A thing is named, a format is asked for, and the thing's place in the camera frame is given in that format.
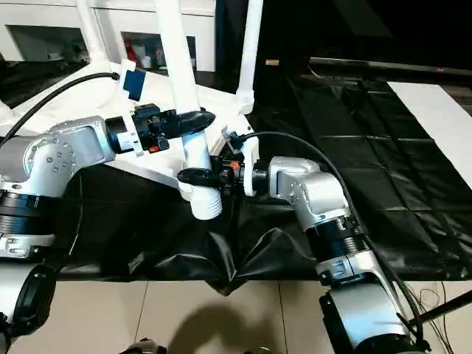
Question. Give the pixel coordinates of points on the white plastic table top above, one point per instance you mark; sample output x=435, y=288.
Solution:
x=206, y=99

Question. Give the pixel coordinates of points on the black glossy mat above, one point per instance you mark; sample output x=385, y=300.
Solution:
x=368, y=166

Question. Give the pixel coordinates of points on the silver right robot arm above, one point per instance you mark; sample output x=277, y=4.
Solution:
x=324, y=195

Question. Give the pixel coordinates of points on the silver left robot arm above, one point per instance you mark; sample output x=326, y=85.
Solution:
x=55, y=155

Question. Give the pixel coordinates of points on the white glass-door cabinet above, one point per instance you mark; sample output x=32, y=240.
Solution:
x=147, y=22

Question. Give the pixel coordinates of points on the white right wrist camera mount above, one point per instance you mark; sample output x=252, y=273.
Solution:
x=250, y=155

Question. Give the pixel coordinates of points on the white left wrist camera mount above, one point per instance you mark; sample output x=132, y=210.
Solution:
x=129, y=77

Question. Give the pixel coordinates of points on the black metal stand bar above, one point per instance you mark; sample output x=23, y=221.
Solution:
x=446, y=308

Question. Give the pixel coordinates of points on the flat white board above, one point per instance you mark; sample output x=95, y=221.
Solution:
x=439, y=121

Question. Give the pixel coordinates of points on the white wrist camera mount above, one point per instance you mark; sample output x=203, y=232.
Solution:
x=250, y=155
x=129, y=77

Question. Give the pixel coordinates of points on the long black metal rail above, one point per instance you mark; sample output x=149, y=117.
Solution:
x=398, y=66

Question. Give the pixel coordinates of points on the white plastic table leg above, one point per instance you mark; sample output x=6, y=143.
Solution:
x=182, y=66
x=92, y=33
x=249, y=48
x=4, y=110

